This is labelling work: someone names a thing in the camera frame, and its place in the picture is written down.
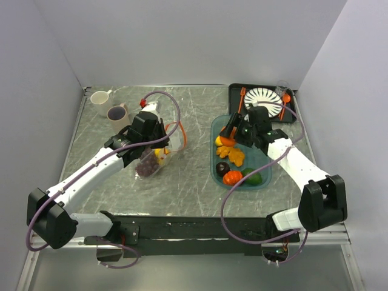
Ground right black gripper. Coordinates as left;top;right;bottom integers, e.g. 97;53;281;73
219;112;256;148

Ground orange tangerine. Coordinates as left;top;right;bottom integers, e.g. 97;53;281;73
219;127;237;147

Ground yellow bumpy fruit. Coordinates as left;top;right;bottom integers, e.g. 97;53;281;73
154;148;170;166

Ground clear zip top bag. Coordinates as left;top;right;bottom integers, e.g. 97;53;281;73
134;122;187;179

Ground red grape bunch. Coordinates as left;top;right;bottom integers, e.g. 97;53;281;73
135;148;159;178

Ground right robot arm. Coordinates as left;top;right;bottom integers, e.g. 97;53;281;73
220;106;347;241

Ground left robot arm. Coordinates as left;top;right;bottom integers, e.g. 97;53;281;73
27;103;169;249

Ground teal transparent food tray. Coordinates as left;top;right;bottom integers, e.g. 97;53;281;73
210;114;272;191

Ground yellow corn cob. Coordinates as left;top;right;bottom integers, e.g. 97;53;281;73
215;136;222;147

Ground orange dried fruit pieces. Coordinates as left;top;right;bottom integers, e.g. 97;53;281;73
216;145;245;167

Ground beige mug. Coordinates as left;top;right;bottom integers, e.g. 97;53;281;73
107;103;131;134

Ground black serving tray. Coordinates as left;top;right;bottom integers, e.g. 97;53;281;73
229;83;296;124

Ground orange plastic fork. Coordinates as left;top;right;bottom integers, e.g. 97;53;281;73
238;87;246;113

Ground white striped plate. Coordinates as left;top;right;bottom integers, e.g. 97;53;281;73
244;87;283;118

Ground small orange pumpkin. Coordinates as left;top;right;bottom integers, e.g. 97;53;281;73
222;170;243;186

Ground white mug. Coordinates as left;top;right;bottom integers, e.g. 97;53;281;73
90;90;113;118

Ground green avocado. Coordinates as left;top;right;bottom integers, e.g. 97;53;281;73
241;168;263;186

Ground orange plastic spoon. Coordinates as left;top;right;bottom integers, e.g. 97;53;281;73
278;93;291;121

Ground clear drinking glass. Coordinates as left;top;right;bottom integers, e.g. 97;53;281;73
275;80;289;98

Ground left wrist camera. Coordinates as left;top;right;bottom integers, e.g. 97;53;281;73
141;101;161;116

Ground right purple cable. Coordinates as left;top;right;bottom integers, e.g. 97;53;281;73
220;101;309;265

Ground purple cable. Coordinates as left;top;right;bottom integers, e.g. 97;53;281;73
220;101;309;265
25;90;182;270

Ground black base frame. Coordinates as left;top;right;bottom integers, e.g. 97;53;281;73
84;215;299;263

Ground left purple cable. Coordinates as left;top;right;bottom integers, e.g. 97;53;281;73
25;90;182;270

